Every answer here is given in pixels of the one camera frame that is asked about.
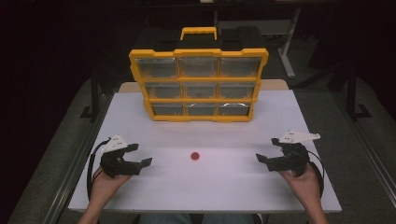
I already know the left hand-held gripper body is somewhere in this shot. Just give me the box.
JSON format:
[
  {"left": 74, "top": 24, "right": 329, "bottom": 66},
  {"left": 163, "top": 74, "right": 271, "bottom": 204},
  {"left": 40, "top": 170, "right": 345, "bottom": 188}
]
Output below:
[{"left": 100, "top": 133, "right": 143, "bottom": 179}]

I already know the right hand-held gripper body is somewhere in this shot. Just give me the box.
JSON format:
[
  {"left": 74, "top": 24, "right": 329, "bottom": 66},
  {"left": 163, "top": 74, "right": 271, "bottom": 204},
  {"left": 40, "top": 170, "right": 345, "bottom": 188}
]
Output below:
[{"left": 267, "top": 130, "right": 321, "bottom": 177}]

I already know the yellow black organizer cabinet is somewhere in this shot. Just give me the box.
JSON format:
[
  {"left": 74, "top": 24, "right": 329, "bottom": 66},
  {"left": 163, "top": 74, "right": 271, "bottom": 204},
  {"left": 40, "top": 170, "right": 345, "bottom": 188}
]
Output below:
[{"left": 128, "top": 26, "right": 270, "bottom": 123}]

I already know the person's left hand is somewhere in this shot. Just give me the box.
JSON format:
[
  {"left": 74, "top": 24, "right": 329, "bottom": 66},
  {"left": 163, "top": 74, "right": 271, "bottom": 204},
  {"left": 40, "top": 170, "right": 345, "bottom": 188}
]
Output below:
[{"left": 90, "top": 167, "right": 132, "bottom": 202}]

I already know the person's right hand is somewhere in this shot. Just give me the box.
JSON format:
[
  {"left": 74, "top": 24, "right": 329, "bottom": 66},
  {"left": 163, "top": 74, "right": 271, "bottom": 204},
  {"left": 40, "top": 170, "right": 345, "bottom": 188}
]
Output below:
[{"left": 278, "top": 162, "right": 321, "bottom": 206}]

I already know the black metal stand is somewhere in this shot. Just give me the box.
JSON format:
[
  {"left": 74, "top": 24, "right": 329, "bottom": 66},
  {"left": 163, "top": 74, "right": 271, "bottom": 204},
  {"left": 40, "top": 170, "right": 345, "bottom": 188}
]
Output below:
[
  {"left": 79, "top": 66, "right": 105, "bottom": 121},
  {"left": 345, "top": 66, "right": 373, "bottom": 121}
]

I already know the grid of clear drawers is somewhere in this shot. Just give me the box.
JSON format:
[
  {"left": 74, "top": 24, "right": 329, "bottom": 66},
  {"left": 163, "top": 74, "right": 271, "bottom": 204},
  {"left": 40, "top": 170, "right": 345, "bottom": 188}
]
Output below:
[{"left": 135, "top": 56, "right": 262, "bottom": 117}]

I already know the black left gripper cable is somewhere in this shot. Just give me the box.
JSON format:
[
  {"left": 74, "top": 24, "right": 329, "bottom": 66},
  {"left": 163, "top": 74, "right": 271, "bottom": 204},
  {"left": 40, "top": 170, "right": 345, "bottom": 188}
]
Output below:
[{"left": 86, "top": 137, "right": 112, "bottom": 201}]

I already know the white metal desk frame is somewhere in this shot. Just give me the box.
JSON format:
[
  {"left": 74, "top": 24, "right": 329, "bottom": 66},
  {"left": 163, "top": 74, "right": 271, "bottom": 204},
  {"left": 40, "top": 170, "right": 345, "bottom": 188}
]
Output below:
[{"left": 214, "top": 8, "right": 302, "bottom": 79}]

